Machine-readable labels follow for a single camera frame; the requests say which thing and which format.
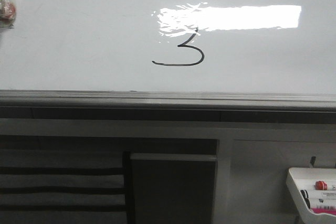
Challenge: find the black capped marker in tray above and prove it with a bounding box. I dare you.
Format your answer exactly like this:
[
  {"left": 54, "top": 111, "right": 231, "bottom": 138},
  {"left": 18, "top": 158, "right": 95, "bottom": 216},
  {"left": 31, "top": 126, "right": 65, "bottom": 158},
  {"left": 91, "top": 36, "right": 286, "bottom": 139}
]
[{"left": 300, "top": 189, "right": 336, "bottom": 209}]

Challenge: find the pink whiteboard eraser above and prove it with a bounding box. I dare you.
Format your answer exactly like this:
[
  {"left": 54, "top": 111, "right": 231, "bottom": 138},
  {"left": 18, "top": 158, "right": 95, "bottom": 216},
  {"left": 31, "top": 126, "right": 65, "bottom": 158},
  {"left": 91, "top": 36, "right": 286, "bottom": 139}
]
[{"left": 310, "top": 208, "right": 336, "bottom": 215}]

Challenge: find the grey whiteboard ledge rail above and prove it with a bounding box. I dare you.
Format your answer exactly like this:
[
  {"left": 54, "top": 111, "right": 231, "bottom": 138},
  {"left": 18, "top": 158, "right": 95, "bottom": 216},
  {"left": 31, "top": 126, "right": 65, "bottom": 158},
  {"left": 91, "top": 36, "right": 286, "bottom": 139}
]
[{"left": 1, "top": 90, "right": 335, "bottom": 124}]

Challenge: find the red capped marker in tray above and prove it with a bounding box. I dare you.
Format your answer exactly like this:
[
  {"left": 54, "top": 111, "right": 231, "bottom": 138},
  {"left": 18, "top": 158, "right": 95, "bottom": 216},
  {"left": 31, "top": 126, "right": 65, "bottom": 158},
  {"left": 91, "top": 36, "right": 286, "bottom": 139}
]
[{"left": 315, "top": 180, "right": 336, "bottom": 190}]

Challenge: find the red magnet taped to marker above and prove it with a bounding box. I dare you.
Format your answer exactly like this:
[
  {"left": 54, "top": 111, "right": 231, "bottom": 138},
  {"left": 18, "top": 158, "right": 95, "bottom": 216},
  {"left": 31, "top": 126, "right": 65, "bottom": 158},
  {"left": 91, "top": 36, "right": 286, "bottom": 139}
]
[{"left": 1, "top": 0, "right": 17, "bottom": 33}]

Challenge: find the white whiteboard surface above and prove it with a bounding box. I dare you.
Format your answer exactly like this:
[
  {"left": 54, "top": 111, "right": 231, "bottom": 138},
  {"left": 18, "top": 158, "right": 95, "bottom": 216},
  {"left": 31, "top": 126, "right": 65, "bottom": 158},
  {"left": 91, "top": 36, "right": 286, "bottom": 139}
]
[{"left": 1, "top": 0, "right": 335, "bottom": 94}]

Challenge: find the dark panel with white top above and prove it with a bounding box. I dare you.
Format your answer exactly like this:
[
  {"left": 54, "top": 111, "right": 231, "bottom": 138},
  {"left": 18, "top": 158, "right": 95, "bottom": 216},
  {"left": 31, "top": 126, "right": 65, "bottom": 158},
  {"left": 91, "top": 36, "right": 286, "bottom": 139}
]
[{"left": 131, "top": 153, "right": 217, "bottom": 223}]

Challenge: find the white plastic marker tray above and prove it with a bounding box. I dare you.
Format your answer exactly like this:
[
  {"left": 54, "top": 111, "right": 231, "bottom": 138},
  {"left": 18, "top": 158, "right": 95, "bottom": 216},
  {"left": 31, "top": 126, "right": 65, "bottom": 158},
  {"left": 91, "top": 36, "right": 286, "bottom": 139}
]
[{"left": 286, "top": 167, "right": 335, "bottom": 223}]

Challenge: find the black striped slatted panel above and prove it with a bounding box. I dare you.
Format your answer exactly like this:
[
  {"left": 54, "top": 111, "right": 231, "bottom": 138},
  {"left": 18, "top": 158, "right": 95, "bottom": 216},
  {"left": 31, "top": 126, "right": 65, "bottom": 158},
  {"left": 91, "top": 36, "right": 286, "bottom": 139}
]
[{"left": 1, "top": 150, "right": 134, "bottom": 223}]

